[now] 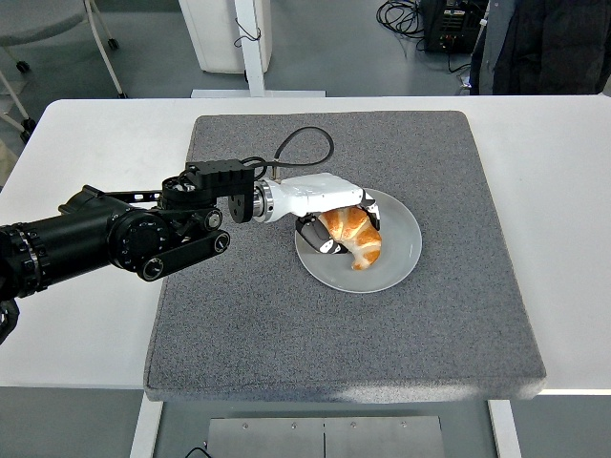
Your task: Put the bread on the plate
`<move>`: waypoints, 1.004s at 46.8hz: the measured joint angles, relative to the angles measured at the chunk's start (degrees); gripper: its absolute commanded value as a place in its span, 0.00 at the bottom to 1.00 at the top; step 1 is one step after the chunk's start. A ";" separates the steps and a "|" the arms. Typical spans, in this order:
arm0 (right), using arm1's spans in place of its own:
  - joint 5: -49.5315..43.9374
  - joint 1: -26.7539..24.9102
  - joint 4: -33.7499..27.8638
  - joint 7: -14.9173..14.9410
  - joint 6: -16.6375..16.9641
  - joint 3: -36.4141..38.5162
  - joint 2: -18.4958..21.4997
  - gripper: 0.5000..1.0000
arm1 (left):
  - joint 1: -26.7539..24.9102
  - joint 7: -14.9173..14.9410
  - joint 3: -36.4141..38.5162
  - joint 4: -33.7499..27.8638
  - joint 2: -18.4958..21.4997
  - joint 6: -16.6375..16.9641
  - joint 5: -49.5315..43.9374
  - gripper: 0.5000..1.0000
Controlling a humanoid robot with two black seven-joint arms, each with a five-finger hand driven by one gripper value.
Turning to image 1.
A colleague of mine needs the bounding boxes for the golden croissant bread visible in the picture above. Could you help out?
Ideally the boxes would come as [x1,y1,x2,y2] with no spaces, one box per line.
[318,205,384,272]

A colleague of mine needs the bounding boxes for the grey chair with white legs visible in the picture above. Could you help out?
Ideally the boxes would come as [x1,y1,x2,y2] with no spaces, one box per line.
[0,0,130,144]

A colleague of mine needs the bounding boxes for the person in dark coat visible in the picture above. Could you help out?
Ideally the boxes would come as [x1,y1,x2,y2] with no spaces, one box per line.
[468,0,611,96]

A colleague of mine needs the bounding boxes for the grey metal plate with screws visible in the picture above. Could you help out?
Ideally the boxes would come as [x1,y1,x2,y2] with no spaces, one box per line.
[205,415,446,458]

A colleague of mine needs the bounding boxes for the small black cable on post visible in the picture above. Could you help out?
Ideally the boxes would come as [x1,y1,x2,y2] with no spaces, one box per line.
[233,26,263,48]

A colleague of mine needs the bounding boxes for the tangled black floor cables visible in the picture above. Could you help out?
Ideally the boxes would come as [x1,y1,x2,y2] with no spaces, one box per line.
[375,0,427,52]

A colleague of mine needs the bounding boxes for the white stand post with base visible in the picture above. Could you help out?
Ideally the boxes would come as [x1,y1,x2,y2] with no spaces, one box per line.
[190,0,328,99]

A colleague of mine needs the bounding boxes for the grey round plate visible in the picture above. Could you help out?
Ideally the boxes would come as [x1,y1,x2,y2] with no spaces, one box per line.
[293,188,423,293]

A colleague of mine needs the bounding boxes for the black electronics box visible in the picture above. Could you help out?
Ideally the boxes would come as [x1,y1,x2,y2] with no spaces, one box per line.
[419,0,491,54]

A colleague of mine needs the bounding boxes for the white cabinet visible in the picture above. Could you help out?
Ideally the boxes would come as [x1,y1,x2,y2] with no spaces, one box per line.
[179,0,273,75]

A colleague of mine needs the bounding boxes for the white table leg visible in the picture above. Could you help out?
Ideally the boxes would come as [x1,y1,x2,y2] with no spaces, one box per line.
[487,399,522,458]
[129,398,166,458]

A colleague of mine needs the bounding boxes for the grey speckled mat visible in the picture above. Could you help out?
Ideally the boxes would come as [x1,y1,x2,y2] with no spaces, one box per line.
[142,110,547,403]

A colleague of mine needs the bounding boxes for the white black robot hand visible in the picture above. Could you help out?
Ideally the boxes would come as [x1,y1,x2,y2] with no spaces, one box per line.
[266,172,383,255]

